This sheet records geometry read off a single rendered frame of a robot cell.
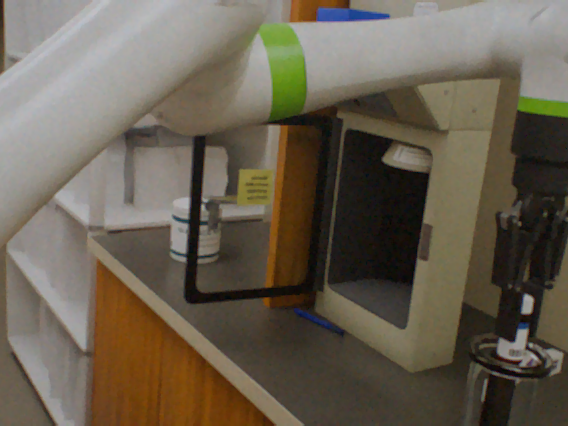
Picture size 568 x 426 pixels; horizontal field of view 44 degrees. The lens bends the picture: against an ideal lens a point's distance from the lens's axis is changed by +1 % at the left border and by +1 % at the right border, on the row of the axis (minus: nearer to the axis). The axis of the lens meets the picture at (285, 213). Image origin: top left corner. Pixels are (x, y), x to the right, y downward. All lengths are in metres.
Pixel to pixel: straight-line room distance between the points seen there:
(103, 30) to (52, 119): 0.09
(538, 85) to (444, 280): 0.57
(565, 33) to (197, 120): 0.42
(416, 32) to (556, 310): 0.94
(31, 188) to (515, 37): 0.60
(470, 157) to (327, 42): 0.54
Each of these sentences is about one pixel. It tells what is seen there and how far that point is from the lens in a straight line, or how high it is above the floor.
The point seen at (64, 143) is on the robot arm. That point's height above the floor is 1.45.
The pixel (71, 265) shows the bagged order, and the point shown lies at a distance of 2.68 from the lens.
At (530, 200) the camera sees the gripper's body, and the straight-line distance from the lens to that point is 0.90.
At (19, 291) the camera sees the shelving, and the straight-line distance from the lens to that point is 3.41.
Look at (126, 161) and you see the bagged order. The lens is 2.46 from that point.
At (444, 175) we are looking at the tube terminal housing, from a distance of 1.28.
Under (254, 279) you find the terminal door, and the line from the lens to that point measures 1.49.
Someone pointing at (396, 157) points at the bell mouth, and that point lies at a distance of 1.38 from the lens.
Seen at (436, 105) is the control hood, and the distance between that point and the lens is 1.23.
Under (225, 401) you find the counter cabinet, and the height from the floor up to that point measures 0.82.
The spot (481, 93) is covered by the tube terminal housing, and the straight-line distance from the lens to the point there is 1.30.
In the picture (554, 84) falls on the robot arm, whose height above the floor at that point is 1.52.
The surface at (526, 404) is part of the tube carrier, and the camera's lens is 0.99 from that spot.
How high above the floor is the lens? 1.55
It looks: 15 degrees down
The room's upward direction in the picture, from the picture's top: 6 degrees clockwise
